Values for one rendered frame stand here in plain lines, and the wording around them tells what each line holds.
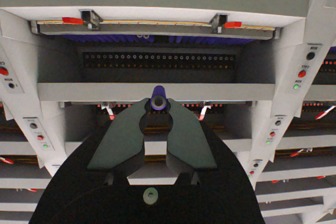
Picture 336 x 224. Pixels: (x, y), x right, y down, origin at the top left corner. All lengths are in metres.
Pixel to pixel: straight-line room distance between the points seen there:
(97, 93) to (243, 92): 0.37
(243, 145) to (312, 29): 0.35
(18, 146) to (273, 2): 0.78
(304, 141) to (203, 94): 0.45
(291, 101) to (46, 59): 0.67
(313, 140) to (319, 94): 0.21
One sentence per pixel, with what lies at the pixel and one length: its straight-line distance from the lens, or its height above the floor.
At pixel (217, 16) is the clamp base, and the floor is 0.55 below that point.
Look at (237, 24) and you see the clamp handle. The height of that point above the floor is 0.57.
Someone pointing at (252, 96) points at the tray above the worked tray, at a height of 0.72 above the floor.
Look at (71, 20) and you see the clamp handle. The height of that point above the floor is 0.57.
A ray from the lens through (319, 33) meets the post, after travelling 0.44.
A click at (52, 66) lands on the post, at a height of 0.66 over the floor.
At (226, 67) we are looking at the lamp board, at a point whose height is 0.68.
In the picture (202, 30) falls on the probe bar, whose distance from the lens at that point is 0.33.
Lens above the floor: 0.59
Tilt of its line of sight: 26 degrees up
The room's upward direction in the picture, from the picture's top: 179 degrees counter-clockwise
